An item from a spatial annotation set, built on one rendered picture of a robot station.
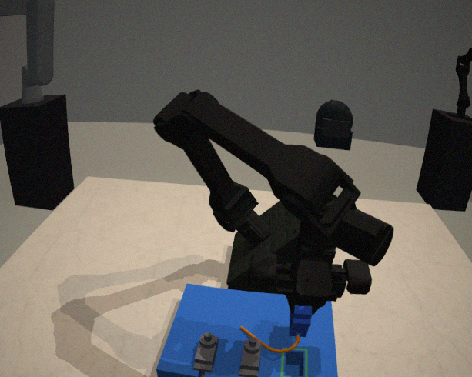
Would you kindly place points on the blue flat plate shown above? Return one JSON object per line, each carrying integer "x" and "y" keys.
{"x": 205, "y": 339}

